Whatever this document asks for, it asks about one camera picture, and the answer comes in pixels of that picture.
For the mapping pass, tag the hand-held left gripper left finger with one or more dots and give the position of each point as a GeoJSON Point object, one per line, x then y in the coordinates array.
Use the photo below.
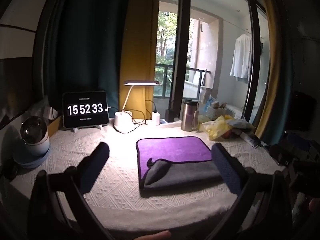
{"type": "Point", "coordinates": [96, 160]}

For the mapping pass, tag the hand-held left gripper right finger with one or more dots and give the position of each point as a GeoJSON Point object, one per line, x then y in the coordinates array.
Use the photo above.
{"type": "Point", "coordinates": [225, 165]}

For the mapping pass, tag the purple and grey towel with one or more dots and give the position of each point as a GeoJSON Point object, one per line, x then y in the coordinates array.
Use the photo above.
{"type": "Point", "coordinates": [175, 150]}

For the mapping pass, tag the person's right hand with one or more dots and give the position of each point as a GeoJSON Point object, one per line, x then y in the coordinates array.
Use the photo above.
{"type": "Point", "coordinates": [315, 205]}

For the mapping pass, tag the person's left hand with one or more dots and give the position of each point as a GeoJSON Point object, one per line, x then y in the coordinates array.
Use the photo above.
{"type": "Point", "coordinates": [152, 236]}

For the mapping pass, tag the white knitted tablecloth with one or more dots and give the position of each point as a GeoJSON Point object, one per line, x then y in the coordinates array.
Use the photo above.
{"type": "Point", "coordinates": [120, 180]}

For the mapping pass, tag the white tube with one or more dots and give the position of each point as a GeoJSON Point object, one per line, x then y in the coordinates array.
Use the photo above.
{"type": "Point", "coordinates": [250, 138]}

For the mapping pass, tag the white tablet stand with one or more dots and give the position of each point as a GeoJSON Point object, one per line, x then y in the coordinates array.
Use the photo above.
{"type": "Point", "coordinates": [75, 129]}

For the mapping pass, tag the yellow plastic bag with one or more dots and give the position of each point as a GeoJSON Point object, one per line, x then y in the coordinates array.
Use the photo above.
{"type": "Point", "coordinates": [216, 128]}

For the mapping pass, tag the white desk lamp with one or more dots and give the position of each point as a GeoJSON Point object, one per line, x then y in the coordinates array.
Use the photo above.
{"type": "Point", "coordinates": [123, 121]}

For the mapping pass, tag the black tablet clock display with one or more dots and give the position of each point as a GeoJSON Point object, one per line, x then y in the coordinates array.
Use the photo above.
{"type": "Point", "coordinates": [85, 108]}

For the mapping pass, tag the cardboard box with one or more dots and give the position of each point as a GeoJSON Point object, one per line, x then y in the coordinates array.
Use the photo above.
{"type": "Point", "coordinates": [53, 126]}

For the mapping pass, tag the basket of sundries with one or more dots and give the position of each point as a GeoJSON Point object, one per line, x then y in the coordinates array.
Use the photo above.
{"type": "Point", "coordinates": [216, 107]}

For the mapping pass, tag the stainless steel thermos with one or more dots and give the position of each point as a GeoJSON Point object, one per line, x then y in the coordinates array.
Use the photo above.
{"type": "Point", "coordinates": [188, 116]}

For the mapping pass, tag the white power adapter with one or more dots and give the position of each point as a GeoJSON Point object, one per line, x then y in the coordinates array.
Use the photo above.
{"type": "Point", "coordinates": [156, 118]}

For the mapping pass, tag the small black box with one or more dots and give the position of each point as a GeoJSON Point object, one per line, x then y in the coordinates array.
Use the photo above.
{"type": "Point", "coordinates": [169, 116]}

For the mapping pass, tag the clear plastic bag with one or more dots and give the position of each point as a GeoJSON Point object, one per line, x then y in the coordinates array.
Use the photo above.
{"type": "Point", "coordinates": [41, 110]}

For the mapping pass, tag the black balcony railing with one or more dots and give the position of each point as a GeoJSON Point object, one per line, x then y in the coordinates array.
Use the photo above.
{"type": "Point", "coordinates": [197, 77]}

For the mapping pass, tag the hanging white shirt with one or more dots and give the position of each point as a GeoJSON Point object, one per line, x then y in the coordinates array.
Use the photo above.
{"type": "Point", "coordinates": [242, 57]}

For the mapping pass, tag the mustard yellow curtain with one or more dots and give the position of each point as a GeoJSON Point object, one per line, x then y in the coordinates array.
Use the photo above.
{"type": "Point", "coordinates": [268, 55]}
{"type": "Point", "coordinates": [140, 42]}

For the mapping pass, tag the dark teal curtain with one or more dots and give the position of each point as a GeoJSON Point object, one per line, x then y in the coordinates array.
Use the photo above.
{"type": "Point", "coordinates": [87, 35]}

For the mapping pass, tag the round white camera device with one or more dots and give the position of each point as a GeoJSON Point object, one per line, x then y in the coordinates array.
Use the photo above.
{"type": "Point", "coordinates": [33, 142]}

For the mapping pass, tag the black sliding door frame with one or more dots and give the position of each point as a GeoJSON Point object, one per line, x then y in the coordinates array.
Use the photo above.
{"type": "Point", "coordinates": [181, 45]}

